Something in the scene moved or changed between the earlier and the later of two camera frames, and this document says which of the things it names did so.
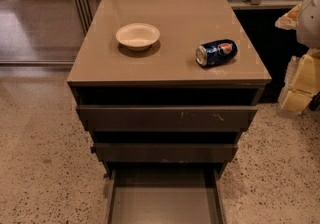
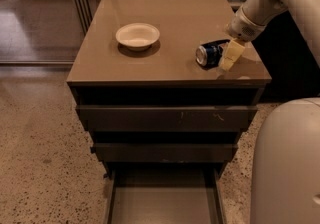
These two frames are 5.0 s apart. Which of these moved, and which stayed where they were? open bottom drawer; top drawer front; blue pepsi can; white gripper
Moved: white gripper
Stayed: blue pepsi can; top drawer front; open bottom drawer
